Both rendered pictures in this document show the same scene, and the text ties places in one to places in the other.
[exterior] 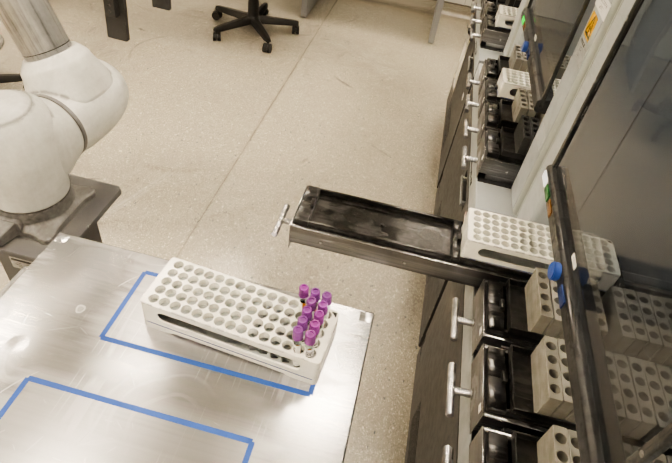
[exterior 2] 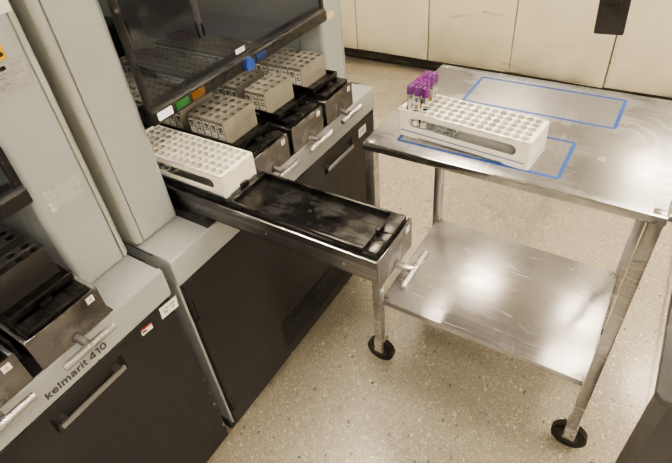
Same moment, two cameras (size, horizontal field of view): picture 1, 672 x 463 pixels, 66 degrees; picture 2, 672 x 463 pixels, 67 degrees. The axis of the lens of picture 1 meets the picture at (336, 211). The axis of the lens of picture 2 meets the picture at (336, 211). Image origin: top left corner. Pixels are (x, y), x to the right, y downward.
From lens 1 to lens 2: 148 cm
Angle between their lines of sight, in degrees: 94
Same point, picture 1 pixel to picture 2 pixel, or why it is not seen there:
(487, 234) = (227, 160)
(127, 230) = not seen: outside the picture
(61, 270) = (638, 184)
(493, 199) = (125, 279)
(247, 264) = not seen: outside the picture
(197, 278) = (506, 132)
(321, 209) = (369, 233)
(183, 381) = not seen: hidden behind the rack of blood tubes
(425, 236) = (272, 198)
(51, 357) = (605, 136)
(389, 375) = (270, 442)
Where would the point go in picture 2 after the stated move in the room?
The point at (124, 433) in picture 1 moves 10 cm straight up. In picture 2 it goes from (538, 106) to (545, 65)
